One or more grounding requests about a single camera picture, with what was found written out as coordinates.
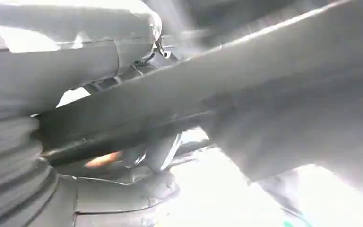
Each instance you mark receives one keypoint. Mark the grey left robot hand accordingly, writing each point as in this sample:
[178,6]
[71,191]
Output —
[59,62]

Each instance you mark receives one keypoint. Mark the ribbed grey left arm sleeve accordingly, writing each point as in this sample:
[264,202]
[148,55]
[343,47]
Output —
[9,175]

